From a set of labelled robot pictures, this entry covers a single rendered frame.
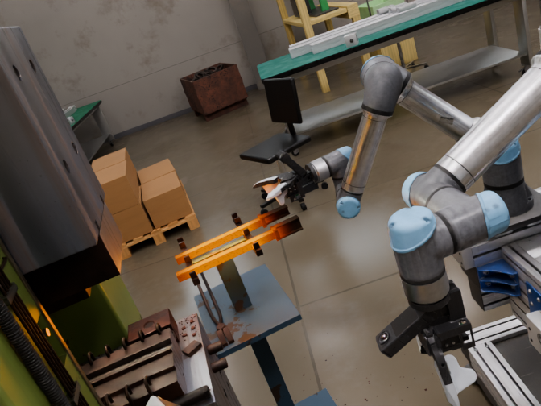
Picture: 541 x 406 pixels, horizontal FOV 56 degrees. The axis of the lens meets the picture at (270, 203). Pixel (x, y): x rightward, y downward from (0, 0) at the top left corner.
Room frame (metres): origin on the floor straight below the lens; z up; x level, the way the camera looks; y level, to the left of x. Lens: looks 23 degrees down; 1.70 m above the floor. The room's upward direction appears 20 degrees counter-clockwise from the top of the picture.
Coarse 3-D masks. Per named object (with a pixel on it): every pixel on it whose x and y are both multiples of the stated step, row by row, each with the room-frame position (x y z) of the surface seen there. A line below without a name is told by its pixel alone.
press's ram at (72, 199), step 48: (0, 48) 0.93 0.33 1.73; (0, 96) 0.88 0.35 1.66; (48, 96) 1.11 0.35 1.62; (0, 144) 0.87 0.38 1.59; (48, 144) 0.91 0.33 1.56; (0, 192) 0.87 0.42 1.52; (48, 192) 0.88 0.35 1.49; (96, 192) 1.09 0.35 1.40; (48, 240) 0.87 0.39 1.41; (96, 240) 0.89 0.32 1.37
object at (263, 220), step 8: (280, 208) 1.59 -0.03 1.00; (264, 216) 1.57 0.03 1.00; (272, 216) 1.58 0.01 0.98; (280, 216) 1.58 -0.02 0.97; (248, 224) 1.56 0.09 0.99; (256, 224) 1.56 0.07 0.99; (264, 224) 1.55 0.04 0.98; (232, 232) 1.55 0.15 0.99; (240, 232) 1.54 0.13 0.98; (216, 240) 1.53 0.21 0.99; (224, 240) 1.53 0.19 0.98; (192, 248) 1.53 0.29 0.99; (200, 248) 1.52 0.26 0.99; (208, 248) 1.52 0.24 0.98; (176, 256) 1.52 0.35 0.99; (192, 256) 1.51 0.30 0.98
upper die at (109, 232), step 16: (112, 224) 1.09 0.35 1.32; (112, 240) 1.01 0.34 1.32; (80, 256) 0.93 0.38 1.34; (96, 256) 0.93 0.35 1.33; (112, 256) 0.94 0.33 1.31; (32, 272) 0.91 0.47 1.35; (48, 272) 0.92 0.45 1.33; (64, 272) 0.92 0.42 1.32; (80, 272) 0.92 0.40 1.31; (96, 272) 0.93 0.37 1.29; (112, 272) 0.93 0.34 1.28; (32, 288) 0.91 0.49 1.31; (48, 288) 0.92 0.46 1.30; (64, 288) 0.92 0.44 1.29; (80, 288) 0.92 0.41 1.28
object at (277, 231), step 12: (276, 228) 1.44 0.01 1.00; (288, 228) 1.45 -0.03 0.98; (300, 228) 1.46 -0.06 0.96; (252, 240) 1.44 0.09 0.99; (264, 240) 1.43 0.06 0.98; (228, 252) 1.42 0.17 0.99; (240, 252) 1.42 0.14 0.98; (204, 264) 1.40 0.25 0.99; (216, 264) 1.40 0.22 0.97; (180, 276) 1.39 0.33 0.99
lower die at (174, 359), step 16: (160, 336) 1.11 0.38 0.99; (128, 352) 1.09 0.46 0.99; (160, 352) 1.03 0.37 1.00; (176, 352) 1.07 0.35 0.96; (96, 368) 1.06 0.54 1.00; (128, 368) 1.02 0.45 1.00; (144, 368) 1.00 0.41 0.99; (160, 368) 0.98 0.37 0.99; (176, 368) 0.98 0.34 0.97; (96, 384) 1.01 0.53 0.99; (112, 384) 0.99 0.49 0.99; (128, 384) 0.97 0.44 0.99; (160, 384) 0.94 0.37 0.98; (176, 384) 0.93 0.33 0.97; (144, 400) 0.92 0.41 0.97
